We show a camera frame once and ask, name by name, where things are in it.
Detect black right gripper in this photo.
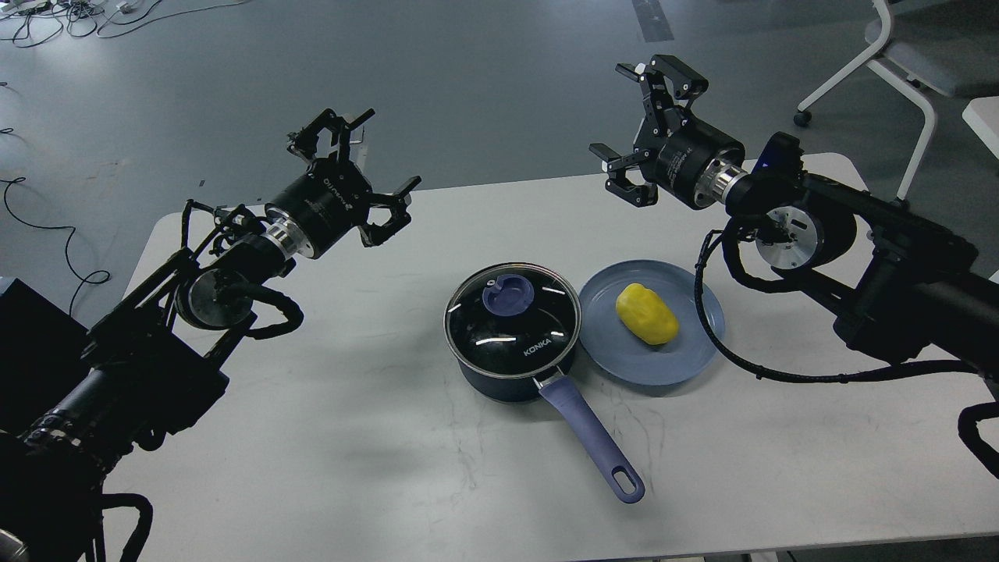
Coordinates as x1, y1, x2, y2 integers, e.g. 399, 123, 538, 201
588, 54, 745, 210

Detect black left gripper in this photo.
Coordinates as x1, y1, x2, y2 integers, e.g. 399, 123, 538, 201
265, 108, 423, 260

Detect yellow potato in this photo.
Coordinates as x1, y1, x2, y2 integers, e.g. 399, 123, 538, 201
614, 283, 681, 346

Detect glass lid purple knob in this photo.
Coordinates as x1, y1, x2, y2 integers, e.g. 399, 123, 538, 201
444, 262, 583, 380

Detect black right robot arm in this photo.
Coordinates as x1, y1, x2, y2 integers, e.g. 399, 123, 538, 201
589, 54, 998, 384

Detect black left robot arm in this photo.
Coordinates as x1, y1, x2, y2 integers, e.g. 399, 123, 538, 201
1, 108, 420, 561

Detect blue plate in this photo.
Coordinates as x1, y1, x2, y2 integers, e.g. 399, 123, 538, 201
579, 260, 717, 392

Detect white office chair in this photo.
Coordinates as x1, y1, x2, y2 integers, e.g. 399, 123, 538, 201
793, 1, 998, 204

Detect white table corner right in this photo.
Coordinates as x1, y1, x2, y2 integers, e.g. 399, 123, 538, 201
961, 95, 999, 159

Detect black box left edge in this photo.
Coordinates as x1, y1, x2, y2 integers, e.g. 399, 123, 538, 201
1, 277, 90, 435

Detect dark blue saucepan purple handle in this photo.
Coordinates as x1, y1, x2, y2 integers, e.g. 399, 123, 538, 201
444, 262, 647, 505

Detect cable bundle on floor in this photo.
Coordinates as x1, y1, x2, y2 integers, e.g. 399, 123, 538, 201
0, 0, 251, 49

